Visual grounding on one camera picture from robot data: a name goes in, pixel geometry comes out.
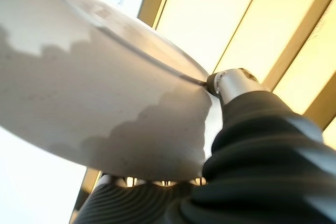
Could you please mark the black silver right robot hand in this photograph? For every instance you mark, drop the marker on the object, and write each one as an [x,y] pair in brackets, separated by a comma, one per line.
[262,169]

